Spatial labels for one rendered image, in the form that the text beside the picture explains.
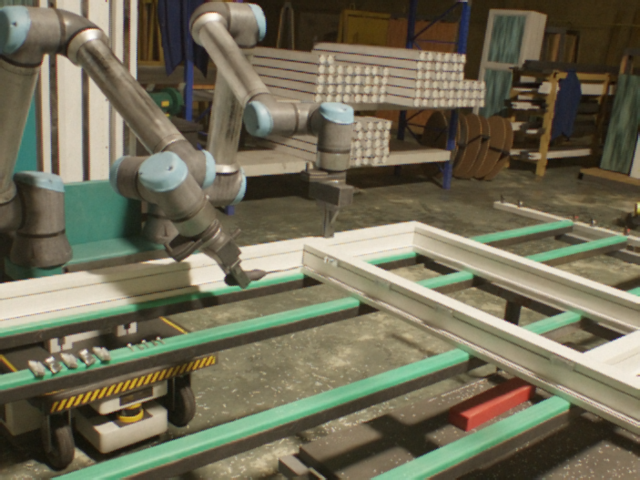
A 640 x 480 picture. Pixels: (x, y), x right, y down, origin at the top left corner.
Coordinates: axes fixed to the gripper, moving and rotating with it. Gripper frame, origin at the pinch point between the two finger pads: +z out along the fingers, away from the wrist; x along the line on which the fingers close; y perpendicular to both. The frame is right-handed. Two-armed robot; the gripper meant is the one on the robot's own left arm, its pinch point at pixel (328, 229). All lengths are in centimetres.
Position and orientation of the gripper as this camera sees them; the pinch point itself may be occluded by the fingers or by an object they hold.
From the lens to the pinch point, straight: 197.3
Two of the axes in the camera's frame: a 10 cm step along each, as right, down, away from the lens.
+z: -0.7, 9.6, 2.7
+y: 7.7, -1.2, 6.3
